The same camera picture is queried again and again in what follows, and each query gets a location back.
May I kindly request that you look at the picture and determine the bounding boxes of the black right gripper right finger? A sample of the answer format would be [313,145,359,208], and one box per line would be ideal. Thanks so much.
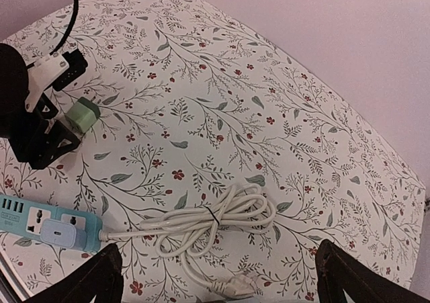
[315,239,428,302]

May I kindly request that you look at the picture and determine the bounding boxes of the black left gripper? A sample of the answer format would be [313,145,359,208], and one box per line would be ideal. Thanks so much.
[8,93,81,169]

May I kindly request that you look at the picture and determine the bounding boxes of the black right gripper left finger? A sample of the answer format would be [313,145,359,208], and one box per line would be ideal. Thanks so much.
[26,244,124,303]

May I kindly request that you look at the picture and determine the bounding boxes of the light green cube adapter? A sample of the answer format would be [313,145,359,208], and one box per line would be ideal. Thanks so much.
[65,97,101,134]

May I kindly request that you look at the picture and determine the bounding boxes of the small blue cube adapter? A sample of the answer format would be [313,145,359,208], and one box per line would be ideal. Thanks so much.
[40,219,87,250]

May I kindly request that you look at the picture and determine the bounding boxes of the teal power strip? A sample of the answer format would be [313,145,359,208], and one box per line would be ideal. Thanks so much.
[1,194,103,253]

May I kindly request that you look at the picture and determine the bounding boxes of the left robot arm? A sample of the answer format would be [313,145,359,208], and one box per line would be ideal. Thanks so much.
[1,44,80,169]

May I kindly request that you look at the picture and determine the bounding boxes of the light blue power strip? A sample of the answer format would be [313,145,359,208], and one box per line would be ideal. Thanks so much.
[183,294,265,303]

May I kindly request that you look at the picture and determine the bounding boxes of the floral tablecloth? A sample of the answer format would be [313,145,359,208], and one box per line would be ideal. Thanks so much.
[1,0,425,302]

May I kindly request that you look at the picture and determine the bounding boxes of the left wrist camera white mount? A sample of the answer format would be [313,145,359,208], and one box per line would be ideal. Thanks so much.
[25,49,88,112]

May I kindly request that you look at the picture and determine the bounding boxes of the white coiled cable with plug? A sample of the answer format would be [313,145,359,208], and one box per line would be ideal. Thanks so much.
[99,183,277,299]

